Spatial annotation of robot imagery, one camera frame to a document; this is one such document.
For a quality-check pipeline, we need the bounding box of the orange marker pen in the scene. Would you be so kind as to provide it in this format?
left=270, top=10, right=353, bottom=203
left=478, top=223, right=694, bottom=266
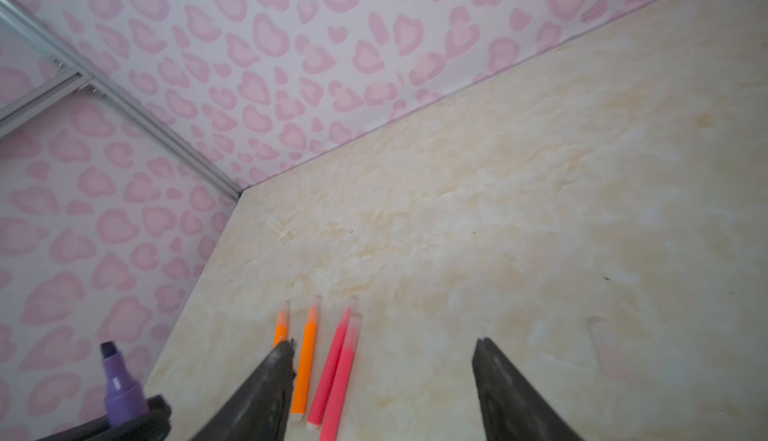
left=273, top=300, right=291, bottom=347
left=290, top=295, right=322, bottom=421

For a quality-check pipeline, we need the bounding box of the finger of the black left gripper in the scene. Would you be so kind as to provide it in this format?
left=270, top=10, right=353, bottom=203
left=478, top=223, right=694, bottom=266
left=39, top=395, right=172, bottom=441

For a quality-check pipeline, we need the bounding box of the aluminium diagonal frame bar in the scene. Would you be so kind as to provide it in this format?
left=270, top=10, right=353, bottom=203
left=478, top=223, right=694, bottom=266
left=1, top=68, right=92, bottom=138

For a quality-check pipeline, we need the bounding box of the translucent pen cap on table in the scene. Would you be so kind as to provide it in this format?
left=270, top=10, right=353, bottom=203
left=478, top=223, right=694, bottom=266
left=586, top=316, right=634, bottom=381

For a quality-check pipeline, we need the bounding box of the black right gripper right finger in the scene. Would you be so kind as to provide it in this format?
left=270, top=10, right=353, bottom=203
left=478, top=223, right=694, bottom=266
left=472, top=338, right=582, bottom=441

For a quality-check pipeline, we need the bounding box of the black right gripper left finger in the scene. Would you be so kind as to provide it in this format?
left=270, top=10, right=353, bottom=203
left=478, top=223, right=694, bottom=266
left=192, top=341, right=296, bottom=441

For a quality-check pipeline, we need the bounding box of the purple marker pen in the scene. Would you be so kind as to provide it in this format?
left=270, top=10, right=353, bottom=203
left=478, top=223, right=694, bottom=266
left=100, top=341, right=149, bottom=428

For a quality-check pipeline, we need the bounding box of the pink marker pen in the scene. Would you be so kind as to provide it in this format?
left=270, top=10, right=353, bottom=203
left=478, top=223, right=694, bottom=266
left=307, top=296, right=358, bottom=430
left=319, top=313, right=363, bottom=441

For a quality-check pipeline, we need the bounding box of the aluminium corner frame post left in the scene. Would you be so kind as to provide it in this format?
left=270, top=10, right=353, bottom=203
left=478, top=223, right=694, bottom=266
left=1, top=0, right=243, bottom=201

